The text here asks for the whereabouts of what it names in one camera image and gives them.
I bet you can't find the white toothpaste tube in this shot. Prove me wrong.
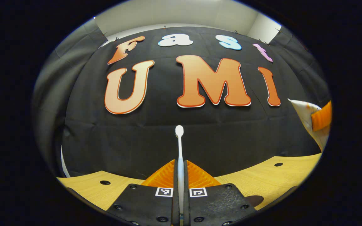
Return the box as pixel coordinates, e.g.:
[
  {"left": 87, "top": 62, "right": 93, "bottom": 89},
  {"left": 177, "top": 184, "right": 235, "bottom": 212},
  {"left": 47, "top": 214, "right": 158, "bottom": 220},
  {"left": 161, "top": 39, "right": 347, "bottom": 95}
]
[{"left": 288, "top": 98, "right": 331, "bottom": 153}]

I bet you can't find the wooden desktop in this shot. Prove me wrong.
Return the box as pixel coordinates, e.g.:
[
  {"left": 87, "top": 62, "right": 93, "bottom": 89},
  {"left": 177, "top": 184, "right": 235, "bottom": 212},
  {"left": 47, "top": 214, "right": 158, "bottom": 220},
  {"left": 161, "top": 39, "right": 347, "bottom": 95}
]
[{"left": 57, "top": 153, "right": 323, "bottom": 211}]

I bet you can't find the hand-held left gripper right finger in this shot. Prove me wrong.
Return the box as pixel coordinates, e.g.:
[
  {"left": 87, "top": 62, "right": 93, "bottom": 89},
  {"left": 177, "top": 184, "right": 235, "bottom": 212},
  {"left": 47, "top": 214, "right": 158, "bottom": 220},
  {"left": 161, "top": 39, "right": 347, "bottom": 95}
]
[{"left": 184, "top": 159, "right": 257, "bottom": 226}]

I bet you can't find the dark brown round coaster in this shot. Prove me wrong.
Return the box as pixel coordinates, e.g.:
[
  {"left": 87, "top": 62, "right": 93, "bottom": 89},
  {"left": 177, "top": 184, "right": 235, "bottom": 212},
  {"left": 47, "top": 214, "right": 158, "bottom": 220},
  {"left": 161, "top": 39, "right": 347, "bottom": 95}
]
[{"left": 245, "top": 195, "right": 265, "bottom": 207}]

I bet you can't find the white toothbrush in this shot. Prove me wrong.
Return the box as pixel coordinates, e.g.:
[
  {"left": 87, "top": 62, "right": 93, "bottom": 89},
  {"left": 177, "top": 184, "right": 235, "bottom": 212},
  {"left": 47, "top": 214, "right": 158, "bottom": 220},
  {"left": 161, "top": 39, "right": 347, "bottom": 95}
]
[{"left": 175, "top": 125, "right": 185, "bottom": 220}]

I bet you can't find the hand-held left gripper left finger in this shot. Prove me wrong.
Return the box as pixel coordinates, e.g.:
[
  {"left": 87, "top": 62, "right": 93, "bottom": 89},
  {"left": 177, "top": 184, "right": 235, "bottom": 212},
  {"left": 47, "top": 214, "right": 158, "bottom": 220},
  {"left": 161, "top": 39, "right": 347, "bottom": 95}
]
[{"left": 107, "top": 159, "right": 180, "bottom": 226}]

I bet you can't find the black backdrop cloth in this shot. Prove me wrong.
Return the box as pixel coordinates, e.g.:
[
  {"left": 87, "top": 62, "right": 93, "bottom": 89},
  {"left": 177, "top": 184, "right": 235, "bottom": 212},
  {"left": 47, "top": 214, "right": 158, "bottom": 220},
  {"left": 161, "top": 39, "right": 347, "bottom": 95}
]
[{"left": 32, "top": 19, "right": 332, "bottom": 186}]

